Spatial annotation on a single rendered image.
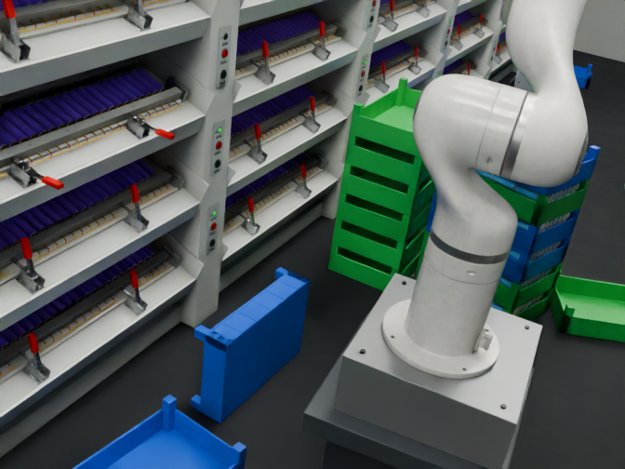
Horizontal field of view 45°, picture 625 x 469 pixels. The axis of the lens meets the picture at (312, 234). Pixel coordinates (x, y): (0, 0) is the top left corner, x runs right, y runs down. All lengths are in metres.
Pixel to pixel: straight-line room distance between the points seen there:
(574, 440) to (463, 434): 0.61
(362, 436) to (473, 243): 0.35
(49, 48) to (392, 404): 0.74
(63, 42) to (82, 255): 0.40
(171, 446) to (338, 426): 0.44
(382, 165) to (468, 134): 0.89
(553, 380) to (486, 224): 0.88
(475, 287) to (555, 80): 0.31
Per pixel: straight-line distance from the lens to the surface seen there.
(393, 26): 2.36
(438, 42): 2.81
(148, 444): 1.55
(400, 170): 1.89
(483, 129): 1.03
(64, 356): 1.53
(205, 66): 1.54
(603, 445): 1.79
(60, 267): 1.41
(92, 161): 1.35
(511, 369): 1.25
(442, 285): 1.14
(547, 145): 1.02
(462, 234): 1.09
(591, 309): 2.22
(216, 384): 1.54
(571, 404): 1.86
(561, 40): 1.12
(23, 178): 1.26
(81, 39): 1.28
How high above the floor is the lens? 1.11
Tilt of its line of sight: 29 degrees down
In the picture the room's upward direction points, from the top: 8 degrees clockwise
